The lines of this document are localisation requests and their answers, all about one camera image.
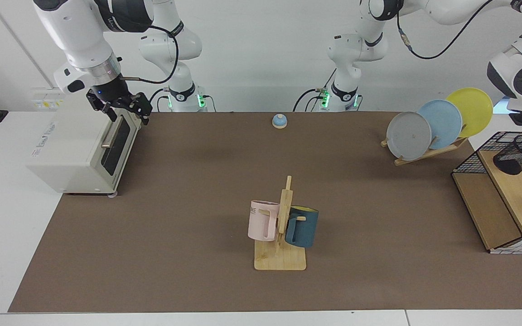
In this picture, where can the black mesh pen holder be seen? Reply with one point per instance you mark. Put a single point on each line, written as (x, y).
(512, 163)

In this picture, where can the pale toaster oven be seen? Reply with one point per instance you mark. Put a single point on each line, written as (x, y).
(70, 154)

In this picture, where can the brown table cloth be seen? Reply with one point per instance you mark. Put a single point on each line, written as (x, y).
(152, 249)

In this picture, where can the small blue round bell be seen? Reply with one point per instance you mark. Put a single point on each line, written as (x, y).
(279, 121)

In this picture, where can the pink mug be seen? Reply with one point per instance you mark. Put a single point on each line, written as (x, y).
(261, 222)

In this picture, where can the dark teal mug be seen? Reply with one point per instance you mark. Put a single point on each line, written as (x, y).
(304, 228)

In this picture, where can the wooden cup stand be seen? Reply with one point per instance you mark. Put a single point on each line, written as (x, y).
(281, 260)

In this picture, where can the grey plate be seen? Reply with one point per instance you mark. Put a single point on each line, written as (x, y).
(408, 136)

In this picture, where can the wooden plate rack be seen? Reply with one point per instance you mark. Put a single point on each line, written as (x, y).
(424, 155)

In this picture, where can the light blue plate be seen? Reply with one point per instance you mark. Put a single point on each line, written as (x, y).
(444, 122)

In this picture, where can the yellow plate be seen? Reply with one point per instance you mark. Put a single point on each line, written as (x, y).
(474, 108)

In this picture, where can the white wall socket strip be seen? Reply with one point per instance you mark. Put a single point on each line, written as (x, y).
(43, 102)

